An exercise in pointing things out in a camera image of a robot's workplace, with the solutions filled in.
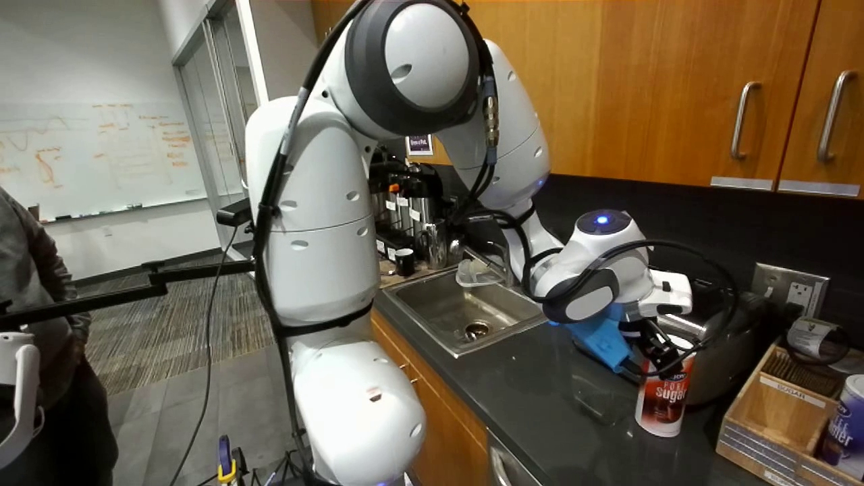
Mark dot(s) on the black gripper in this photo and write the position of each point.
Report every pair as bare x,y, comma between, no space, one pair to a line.
664,337

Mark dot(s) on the white red sugar container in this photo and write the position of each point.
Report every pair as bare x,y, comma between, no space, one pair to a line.
662,406

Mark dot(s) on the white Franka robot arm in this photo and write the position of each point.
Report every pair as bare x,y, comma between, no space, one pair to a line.
324,225

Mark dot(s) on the wooden condiment box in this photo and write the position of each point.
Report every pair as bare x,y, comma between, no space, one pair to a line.
774,423

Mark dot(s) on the white blue creamer container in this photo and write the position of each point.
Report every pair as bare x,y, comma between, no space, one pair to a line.
846,428

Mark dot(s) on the white under-cabinet strip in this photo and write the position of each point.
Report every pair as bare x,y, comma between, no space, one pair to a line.
822,191
743,185

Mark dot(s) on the large grey faucet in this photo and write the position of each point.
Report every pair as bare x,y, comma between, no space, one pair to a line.
482,272

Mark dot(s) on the stainless steel sink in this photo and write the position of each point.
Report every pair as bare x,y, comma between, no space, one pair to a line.
462,312

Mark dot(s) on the wooden sink base cabinet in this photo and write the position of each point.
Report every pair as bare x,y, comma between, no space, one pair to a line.
423,406

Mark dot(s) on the wooden cabinet door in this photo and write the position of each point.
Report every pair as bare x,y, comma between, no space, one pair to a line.
571,91
664,91
851,36

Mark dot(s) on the black mug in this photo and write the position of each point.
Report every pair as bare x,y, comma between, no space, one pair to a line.
406,262

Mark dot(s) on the black coffee machine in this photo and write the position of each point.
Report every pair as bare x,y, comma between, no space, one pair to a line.
409,207

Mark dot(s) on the purple white sign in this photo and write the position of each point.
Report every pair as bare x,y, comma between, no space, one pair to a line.
420,146

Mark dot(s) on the yellow blue clamp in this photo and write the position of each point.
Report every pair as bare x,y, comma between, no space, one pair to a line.
227,462

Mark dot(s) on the grey framed glass partition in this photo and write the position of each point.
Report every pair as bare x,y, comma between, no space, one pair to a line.
217,91

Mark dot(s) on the black metal bar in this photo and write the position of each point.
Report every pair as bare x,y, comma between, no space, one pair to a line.
135,287

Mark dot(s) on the white whiteboard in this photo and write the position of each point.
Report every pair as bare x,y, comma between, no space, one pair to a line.
89,117

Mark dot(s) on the person in dark clothing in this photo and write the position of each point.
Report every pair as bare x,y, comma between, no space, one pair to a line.
36,361

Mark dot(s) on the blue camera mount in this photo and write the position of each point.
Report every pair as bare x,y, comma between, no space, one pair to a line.
602,339

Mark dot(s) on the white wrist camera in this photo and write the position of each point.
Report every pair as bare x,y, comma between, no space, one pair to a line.
671,289

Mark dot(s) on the silver wall outlet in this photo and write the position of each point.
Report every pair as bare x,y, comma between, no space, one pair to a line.
792,289

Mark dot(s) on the white curved frame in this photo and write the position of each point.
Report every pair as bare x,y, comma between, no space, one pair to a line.
31,387

